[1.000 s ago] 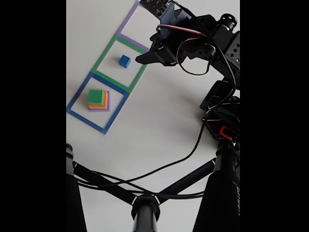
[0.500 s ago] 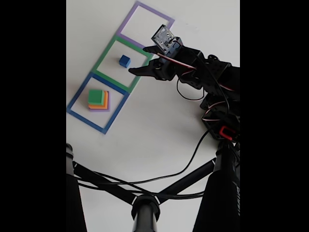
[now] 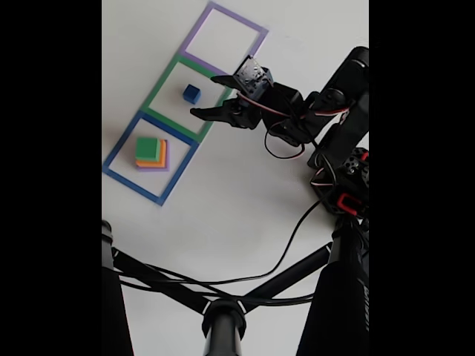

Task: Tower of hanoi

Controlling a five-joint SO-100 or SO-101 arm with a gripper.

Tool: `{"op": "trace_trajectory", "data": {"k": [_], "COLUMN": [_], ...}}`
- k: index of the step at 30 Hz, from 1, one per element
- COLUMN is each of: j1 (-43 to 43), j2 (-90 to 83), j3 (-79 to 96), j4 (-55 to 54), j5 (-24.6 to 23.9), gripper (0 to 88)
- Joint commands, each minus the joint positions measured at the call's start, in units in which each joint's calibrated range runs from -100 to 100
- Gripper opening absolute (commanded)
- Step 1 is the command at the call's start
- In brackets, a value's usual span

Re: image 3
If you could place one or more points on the small blue cube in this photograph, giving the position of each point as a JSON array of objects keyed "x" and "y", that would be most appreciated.
[{"x": 191, "y": 92}]

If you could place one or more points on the green cube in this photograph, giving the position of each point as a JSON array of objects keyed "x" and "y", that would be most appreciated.
[{"x": 146, "y": 147}]

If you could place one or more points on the orange block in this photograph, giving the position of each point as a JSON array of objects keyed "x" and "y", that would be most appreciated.
[{"x": 150, "y": 163}]

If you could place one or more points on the purple block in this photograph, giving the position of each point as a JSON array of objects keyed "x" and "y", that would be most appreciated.
[{"x": 150, "y": 170}]

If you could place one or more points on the red table clamp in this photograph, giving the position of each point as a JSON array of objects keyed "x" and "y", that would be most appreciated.
[{"x": 341, "y": 202}]

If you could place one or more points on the purple square frame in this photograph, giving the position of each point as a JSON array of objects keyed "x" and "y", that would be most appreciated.
[{"x": 191, "y": 44}]

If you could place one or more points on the green square frame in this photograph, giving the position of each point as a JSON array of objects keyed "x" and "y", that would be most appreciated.
[{"x": 164, "y": 83}]

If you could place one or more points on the blue square frame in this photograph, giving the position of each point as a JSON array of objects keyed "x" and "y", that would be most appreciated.
[{"x": 133, "y": 186}]

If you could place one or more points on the black camera tripod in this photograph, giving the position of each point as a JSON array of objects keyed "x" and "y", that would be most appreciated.
[{"x": 222, "y": 326}]

